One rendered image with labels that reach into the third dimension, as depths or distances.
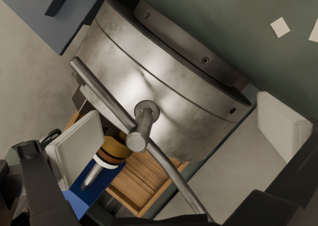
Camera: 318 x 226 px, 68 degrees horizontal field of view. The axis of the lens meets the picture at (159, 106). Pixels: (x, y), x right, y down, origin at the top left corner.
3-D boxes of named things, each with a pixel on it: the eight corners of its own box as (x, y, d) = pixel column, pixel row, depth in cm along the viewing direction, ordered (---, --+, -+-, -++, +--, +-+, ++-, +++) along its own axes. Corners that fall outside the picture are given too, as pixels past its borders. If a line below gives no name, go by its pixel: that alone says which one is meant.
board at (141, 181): (105, 72, 71) (99, 73, 67) (199, 147, 69) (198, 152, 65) (61, 142, 80) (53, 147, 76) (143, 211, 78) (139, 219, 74)
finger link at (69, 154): (68, 191, 14) (57, 192, 14) (105, 141, 21) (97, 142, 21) (55, 146, 13) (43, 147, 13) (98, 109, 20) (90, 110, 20)
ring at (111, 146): (103, 113, 45) (80, 147, 47) (141, 144, 44) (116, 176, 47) (122, 103, 53) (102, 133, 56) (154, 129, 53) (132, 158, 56)
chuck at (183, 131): (121, 18, 57) (58, 8, 28) (222, 92, 61) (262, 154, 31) (103, 49, 60) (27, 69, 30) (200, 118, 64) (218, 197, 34)
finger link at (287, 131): (297, 123, 11) (314, 122, 11) (256, 91, 18) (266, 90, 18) (296, 177, 12) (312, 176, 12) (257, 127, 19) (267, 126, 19)
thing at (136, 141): (138, 103, 34) (120, 141, 23) (150, 94, 33) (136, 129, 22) (148, 115, 34) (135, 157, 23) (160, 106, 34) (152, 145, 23)
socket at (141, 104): (133, 103, 34) (129, 110, 31) (151, 89, 33) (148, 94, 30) (148, 120, 34) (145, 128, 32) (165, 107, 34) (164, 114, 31)
